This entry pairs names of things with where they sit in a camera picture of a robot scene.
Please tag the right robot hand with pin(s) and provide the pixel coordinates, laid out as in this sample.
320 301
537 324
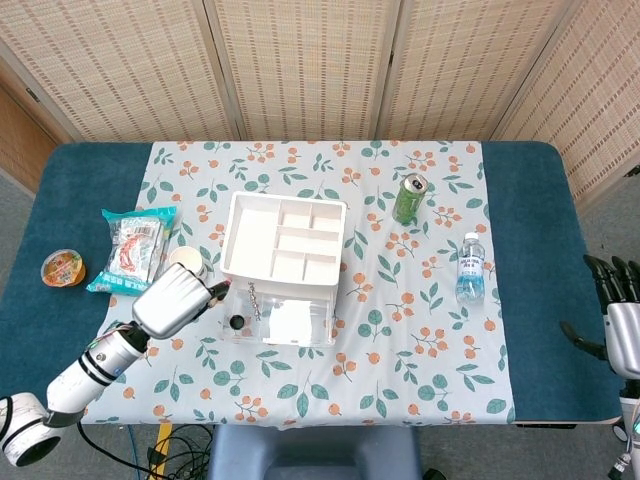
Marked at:
625 325

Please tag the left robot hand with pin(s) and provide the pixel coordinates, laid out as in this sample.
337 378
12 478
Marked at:
170 300

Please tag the white drawer organizer box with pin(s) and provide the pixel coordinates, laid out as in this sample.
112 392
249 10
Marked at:
252 240

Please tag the clear plastic box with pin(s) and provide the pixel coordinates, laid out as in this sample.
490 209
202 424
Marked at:
320 320

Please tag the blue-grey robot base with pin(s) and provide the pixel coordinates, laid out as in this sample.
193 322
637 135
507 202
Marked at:
310 455

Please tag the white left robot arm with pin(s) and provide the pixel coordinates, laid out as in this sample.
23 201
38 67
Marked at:
85 375

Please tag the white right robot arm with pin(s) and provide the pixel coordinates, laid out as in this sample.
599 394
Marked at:
627 425

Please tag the white paper cup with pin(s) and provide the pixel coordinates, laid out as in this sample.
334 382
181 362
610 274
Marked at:
187 256

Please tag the teal noodle packet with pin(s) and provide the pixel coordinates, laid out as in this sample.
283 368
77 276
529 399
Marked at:
130 250

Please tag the small black round object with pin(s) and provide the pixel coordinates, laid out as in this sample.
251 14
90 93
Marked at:
236 321

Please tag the orange jelly cup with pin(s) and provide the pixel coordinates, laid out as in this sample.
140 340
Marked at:
62 269

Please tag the teal padded table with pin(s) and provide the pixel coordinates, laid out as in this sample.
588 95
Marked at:
75 200

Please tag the yellow floor strip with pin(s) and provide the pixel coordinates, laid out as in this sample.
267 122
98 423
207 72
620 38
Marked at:
162 440

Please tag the clear water bottle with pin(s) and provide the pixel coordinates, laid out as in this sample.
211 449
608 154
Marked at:
470 275

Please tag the floral fruit tablecloth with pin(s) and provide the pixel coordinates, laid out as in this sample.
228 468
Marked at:
350 380

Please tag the brown wooden door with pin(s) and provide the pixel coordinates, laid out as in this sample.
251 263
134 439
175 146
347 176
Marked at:
20 140

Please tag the woven folding screen panel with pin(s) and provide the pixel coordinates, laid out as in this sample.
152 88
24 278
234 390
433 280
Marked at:
600 100
305 70
475 70
125 70

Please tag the green energy drink can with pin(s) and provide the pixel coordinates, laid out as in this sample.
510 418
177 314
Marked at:
407 205

